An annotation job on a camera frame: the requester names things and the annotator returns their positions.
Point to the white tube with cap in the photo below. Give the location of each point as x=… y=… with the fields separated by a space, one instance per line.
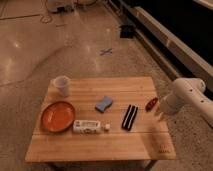
x=89 y=126

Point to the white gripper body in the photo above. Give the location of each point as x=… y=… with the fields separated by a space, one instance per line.
x=159 y=114

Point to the blue sponge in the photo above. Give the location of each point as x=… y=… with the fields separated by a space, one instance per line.
x=104 y=104

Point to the orange plate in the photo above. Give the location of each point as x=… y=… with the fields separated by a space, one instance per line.
x=57 y=116

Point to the wooden folding table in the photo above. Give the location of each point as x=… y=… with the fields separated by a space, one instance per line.
x=148 y=139

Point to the white plastic cup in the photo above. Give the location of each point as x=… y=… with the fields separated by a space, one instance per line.
x=62 y=84

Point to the black box on floor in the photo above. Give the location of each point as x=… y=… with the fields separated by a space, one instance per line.
x=127 y=31

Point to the black white striped block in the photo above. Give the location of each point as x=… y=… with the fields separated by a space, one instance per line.
x=129 y=117

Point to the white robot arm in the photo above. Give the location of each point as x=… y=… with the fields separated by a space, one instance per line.
x=188 y=91

